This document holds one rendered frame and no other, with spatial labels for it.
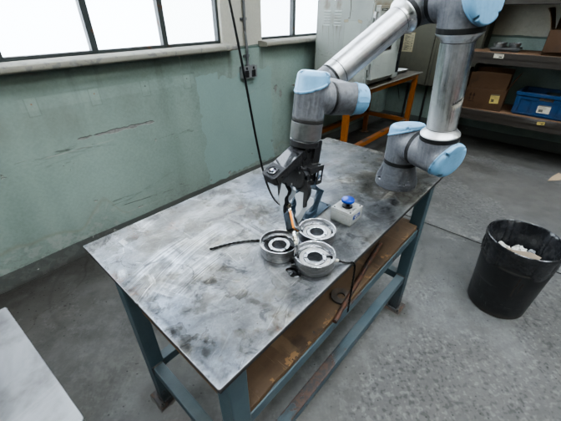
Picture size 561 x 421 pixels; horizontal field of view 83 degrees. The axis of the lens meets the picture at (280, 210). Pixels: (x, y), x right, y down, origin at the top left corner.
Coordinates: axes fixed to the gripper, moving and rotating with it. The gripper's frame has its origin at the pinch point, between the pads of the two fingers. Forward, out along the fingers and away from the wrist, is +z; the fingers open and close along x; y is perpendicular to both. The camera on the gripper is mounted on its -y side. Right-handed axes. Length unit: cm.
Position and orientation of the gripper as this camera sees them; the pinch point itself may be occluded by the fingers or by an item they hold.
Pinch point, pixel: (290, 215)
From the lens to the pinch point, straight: 84.4
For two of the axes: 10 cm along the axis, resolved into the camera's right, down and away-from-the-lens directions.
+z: -1.0, 8.9, 4.5
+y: 6.7, -2.8, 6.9
